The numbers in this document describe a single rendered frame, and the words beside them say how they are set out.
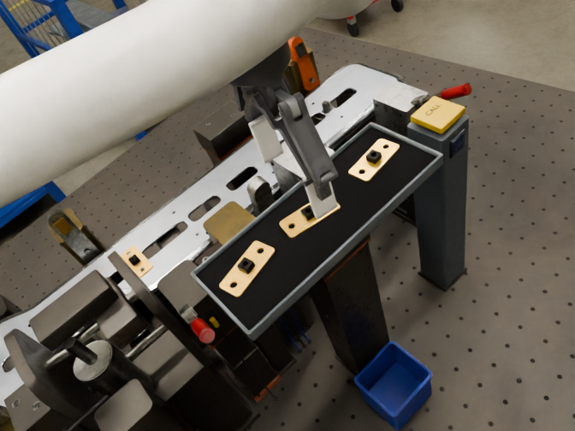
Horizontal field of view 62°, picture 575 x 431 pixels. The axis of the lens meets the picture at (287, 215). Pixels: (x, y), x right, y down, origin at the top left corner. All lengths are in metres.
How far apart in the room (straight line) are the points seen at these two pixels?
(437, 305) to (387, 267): 0.15
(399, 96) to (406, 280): 0.41
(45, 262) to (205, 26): 1.42
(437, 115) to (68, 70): 0.62
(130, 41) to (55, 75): 0.04
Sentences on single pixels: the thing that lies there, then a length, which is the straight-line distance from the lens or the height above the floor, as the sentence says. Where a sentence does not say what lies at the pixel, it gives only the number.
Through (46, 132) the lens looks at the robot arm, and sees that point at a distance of 0.26.
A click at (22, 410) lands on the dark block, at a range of 0.77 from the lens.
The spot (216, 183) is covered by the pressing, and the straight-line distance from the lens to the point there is 1.03.
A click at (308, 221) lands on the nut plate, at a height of 1.16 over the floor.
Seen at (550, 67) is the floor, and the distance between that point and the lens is 2.90.
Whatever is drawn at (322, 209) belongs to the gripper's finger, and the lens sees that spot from 0.56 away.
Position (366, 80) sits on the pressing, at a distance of 1.17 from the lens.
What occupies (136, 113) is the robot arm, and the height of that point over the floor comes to 1.54.
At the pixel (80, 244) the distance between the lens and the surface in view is 1.05.
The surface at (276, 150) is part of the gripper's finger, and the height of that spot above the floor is 1.24.
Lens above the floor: 1.66
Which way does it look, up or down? 47 degrees down
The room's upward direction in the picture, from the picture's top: 22 degrees counter-clockwise
